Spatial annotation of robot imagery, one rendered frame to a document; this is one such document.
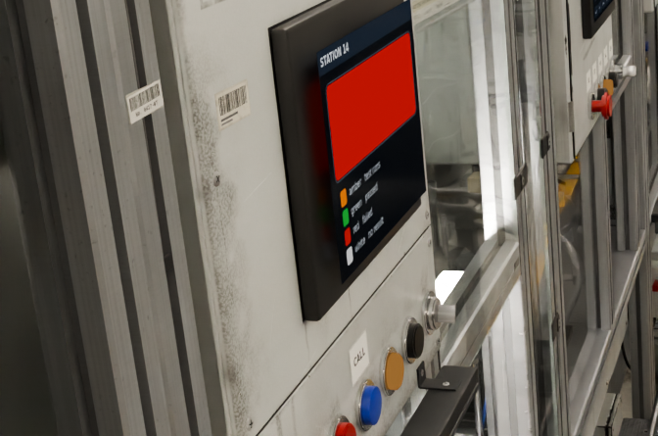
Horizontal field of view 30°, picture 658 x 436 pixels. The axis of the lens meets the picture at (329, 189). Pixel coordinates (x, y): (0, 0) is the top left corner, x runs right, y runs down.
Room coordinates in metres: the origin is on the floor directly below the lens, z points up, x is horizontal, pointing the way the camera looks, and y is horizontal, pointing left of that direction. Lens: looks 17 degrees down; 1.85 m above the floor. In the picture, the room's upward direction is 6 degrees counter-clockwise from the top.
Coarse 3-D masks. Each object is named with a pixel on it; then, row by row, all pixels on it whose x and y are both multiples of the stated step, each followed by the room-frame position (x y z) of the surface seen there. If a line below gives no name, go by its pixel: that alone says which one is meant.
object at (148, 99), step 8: (160, 80) 0.65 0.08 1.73; (144, 88) 0.64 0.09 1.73; (152, 88) 0.64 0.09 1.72; (160, 88) 0.65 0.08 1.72; (128, 96) 0.62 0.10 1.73; (136, 96) 0.63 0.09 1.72; (144, 96) 0.64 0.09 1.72; (152, 96) 0.64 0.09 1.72; (160, 96) 0.65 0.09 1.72; (128, 104) 0.62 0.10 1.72; (136, 104) 0.63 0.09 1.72; (144, 104) 0.63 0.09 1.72; (152, 104) 0.64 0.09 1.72; (160, 104) 0.65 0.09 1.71; (128, 112) 0.62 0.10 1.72; (136, 112) 0.63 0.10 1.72; (144, 112) 0.63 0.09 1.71; (152, 112) 0.64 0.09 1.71; (136, 120) 0.62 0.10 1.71
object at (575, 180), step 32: (608, 128) 2.62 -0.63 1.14; (576, 160) 1.93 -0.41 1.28; (608, 160) 2.63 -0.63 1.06; (576, 192) 1.91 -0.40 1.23; (576, 224) 1.90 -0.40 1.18; (576, 256) 1.89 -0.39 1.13; (576, 288) 1.87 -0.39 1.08; (576, 320) 1.86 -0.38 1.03; (576, 352) 1.85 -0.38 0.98; (576, 384) 1.83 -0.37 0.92
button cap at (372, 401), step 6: (366, 390) 0.85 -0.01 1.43; (372, 390) 0.85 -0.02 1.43; (378, 390) 0.86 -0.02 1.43; (366, 396) 0.85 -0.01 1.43; (372, 396) 0.85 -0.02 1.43; (378, 396) 0.86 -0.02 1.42; (366, 402) 0.84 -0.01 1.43; (372, 402) 0.85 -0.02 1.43; (378, 402) 0.86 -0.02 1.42; (366, 408) 0.84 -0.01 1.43; (372, 408) 0.85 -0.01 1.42; (378, 408) 0.86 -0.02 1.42; (366, 414) 0.84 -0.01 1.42; (372, 414) 0.84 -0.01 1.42; (378, 414) 0.86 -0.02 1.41; (366, 420) 0.84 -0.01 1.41; (372, 420) 0.84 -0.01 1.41
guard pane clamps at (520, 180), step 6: (546, 132) 1.60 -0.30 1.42; (546, 138) 1.60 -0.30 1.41; (546, 144) 1.60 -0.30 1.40; (546, 150) 1.59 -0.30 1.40; (522, 168) 1.45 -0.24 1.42; (522, 174) 1.44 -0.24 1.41; (516, 180) 1.42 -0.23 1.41; (522, 180) 1.44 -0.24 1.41; (516, 186) 1.41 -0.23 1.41; (522, 186) 1.44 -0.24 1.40; (516, 192) 1.41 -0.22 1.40; (516, 198) 1.41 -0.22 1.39; (558, 318) 1.60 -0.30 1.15; (552, 324) 1.57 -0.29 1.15; (558, 324) 1.60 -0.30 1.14; (552, 330) 1.57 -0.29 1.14; (558, 330) 1.60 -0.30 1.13; (552, 336) 1.57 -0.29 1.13
